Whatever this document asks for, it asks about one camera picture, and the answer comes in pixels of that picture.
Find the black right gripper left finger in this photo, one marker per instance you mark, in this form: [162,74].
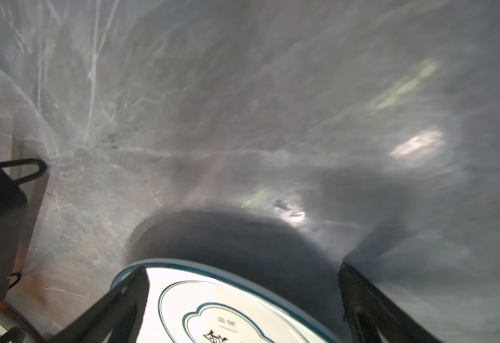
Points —
[116,317]

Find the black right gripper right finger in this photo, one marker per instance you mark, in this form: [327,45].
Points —
[372,316]

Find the green cloud pattern plate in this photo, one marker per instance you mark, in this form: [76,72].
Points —
[192,302]

